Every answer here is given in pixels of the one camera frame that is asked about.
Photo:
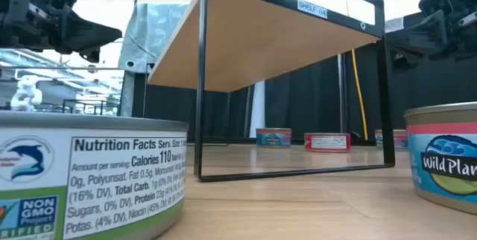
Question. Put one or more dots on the Wild Planet seafood can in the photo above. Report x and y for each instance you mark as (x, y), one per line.
(400, 140)
(443, 158)
(274, 138)

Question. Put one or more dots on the grey metal pole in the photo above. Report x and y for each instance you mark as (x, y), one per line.
(340, 94)

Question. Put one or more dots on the wide black curtain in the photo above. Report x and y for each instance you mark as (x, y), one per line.
(309, 98)

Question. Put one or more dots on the small grey tarp piece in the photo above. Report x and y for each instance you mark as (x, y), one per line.
(394, 24)

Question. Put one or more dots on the grey tarp with grommets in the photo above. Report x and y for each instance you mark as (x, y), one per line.
(149, 35)

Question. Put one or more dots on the narrow black curtain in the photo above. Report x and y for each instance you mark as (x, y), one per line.
(167, 113)

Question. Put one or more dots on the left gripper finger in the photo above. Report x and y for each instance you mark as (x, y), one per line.
(89, 35)
(91, 54)

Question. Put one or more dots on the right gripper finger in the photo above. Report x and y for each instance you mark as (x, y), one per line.
(425, 37)
(403, 56)

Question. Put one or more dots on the white fabric strip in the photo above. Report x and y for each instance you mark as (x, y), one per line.
(257, 109)

